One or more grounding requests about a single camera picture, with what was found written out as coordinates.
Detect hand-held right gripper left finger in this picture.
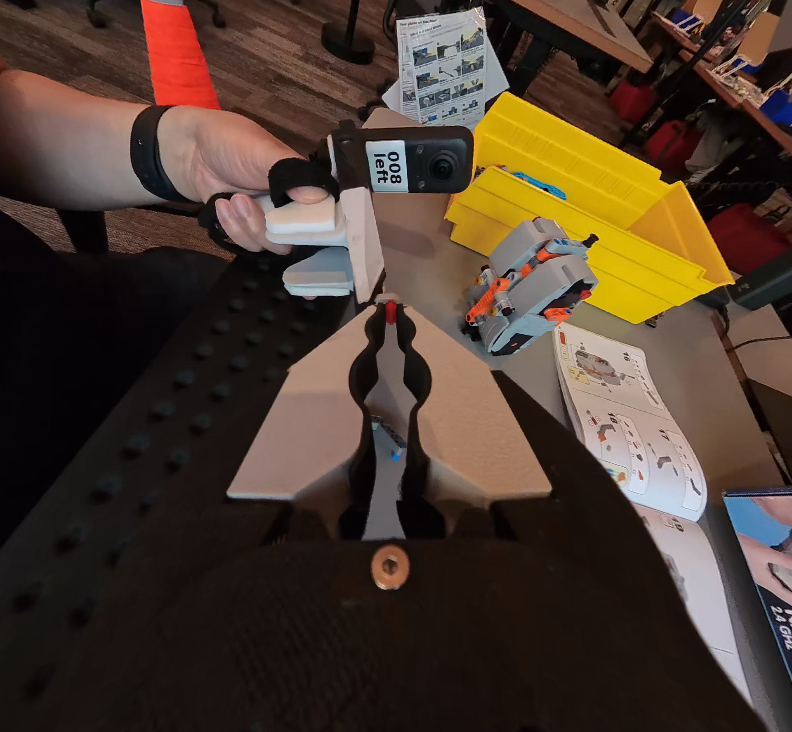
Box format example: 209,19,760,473
226,304,380,540

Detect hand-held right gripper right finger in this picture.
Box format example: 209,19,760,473
396,304,553,540

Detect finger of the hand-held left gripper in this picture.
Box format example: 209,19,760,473
342,187,386,304

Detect person's left forearm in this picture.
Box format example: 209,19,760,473
0,70,146,213

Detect brown background desk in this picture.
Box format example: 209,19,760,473
455,0,653,73

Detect neighbouring grey desk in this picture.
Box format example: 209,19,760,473
712,305,792,473

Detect person's left hand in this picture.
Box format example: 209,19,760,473
158,107,329,253

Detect laminated photo sheet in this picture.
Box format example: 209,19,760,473
382,11,509,132

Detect grey bent beam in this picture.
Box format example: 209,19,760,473
370,415,406,460

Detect blue toy parts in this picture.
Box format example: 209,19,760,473
506,169,567,198

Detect black dimpled mat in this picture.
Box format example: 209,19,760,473
0,262,372,702

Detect yellow plastic bin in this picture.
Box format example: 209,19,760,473
444,165,735,324
473,91,672,231

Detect black floor stand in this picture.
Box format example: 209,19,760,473
322,0,376,64

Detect open instruction booklet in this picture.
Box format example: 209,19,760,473
552,322,752,708

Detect grey orange robot model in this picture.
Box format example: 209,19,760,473
461,218,600,354

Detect black wrist band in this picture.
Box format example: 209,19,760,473
130,105,186,203

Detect orange traffic cone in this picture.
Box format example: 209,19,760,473
131,0,222,111

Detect blue robot kit box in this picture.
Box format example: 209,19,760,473
723,487,792,652

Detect teal monitor stand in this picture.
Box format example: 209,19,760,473
727,262,792,311

